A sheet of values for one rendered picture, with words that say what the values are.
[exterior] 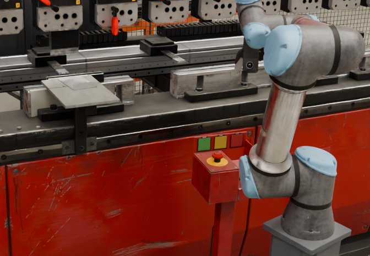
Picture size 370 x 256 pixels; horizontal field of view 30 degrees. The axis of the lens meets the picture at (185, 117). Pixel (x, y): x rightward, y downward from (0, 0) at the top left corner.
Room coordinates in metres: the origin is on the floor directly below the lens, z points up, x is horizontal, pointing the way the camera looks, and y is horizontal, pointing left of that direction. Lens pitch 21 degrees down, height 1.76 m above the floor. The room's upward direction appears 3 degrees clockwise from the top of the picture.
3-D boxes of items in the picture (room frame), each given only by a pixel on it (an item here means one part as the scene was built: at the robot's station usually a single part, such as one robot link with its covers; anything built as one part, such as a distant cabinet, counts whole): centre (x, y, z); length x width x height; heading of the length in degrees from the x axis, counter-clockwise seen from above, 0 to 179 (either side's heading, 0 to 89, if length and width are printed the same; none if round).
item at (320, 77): (2.70, -0.49, 0.89); 0.30 x 0.05 x 0.03; 119
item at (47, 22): (2.26, 0.44, 1.26); 0.15 x 0.09 x 0.17; 119
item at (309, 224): (1.72, -0.36, 0.82); 0.15 x 0.15 x 0.10
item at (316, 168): (1.72, -0.36, 0.94); 0.13 x 0.12 x 0.14; 101
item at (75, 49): (2.28, 0.42, 1.13); 0.10 x 0.02 x 0.10; 119
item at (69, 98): (2.14, 0.35, 1.00); 0.26 x 0.18 x 0.01; 29
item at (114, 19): (2.29, 0.26, 1.20); 0.04 x 0.02 x 0.10; 29
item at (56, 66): (2.41, 0.49, 1.01); 0.26 x 0.12 x 0.05; 29
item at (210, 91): (2.51, -0.14, 0.89); 0.30 x 0.05 x 0.03; 119
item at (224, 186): (2.14, -0.16, 0.75); 0.20 x 0.16 x 0.18; 112
